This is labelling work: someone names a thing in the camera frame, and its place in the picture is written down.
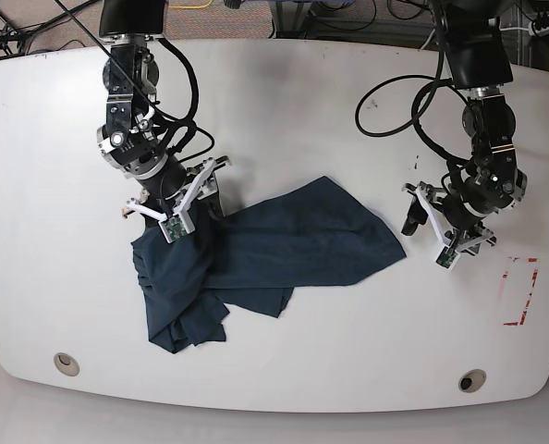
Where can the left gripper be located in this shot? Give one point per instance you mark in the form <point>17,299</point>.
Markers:
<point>464,217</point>

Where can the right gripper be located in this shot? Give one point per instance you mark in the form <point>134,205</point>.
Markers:
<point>166,181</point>

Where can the dark teal T-shirt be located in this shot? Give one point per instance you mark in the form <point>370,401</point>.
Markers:
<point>315,236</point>

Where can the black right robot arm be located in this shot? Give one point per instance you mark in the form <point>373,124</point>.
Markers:
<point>137,137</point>

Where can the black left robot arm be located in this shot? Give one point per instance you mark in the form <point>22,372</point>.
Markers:
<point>489,181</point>

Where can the red tape rectangle marking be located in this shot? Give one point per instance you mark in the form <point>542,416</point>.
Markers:
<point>517,286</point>

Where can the white power strip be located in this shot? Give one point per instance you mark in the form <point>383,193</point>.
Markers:
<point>540,26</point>

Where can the black tripod stand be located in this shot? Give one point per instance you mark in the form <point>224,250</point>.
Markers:
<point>16,41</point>

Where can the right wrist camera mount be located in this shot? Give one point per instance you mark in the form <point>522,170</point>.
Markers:
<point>177,223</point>

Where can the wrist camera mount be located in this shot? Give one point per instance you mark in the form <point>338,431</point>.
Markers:
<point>431,200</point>
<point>177,223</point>

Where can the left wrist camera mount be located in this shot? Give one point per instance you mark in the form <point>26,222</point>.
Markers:
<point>431,200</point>

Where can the right table cable grommet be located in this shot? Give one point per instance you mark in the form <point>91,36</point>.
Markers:
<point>472,381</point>

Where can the table cable grommet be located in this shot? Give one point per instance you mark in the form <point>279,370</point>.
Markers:
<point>66,364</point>
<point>472,381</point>

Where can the grey metal frame leg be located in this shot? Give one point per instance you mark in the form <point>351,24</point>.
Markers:
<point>289,18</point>

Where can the left table cable grommet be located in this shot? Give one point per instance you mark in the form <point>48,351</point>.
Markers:
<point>66,364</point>

